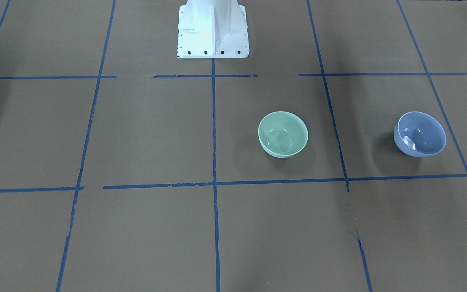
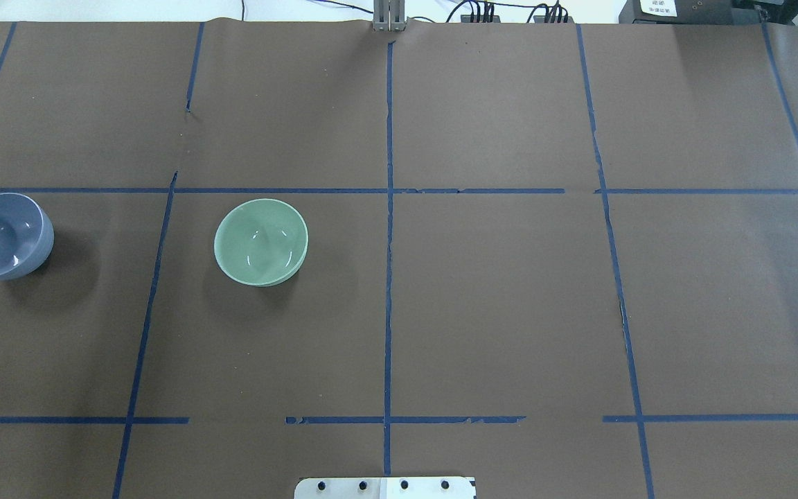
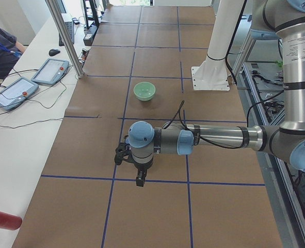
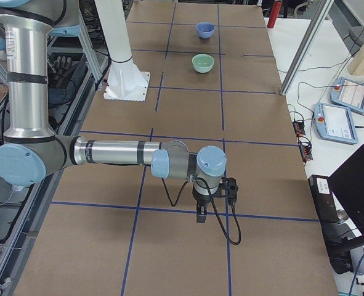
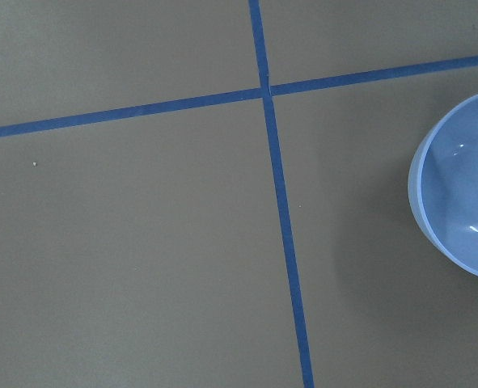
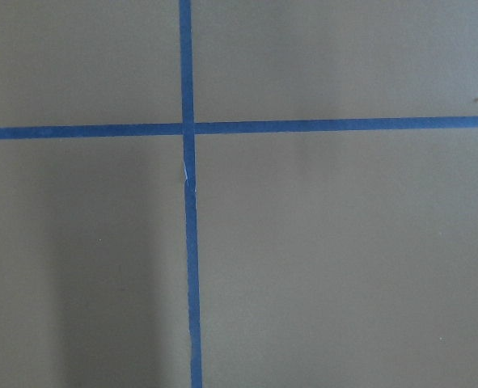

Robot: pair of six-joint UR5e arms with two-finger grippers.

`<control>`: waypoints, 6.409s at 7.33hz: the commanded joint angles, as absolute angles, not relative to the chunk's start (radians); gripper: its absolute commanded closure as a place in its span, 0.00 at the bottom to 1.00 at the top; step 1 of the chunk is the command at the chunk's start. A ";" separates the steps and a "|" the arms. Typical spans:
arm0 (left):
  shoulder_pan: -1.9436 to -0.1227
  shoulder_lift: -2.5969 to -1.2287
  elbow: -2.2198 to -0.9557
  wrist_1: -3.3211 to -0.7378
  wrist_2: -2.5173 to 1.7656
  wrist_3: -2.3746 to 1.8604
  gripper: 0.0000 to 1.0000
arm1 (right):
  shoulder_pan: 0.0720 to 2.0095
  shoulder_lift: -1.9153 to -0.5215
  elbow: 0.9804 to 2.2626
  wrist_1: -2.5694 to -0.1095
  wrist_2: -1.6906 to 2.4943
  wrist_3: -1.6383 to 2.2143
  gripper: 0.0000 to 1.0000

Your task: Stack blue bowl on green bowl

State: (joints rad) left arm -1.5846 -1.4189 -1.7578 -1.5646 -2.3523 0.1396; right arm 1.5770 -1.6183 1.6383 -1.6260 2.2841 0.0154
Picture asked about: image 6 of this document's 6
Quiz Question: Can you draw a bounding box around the blue tape line lengthwise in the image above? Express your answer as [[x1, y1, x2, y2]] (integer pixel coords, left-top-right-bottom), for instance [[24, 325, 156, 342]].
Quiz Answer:
[[179, 0, 203, 387]]

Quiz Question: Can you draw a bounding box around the blue tape line crosswise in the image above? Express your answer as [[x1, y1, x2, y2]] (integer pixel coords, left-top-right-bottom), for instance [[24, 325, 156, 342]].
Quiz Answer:
[[0, 116, 478, 140]]

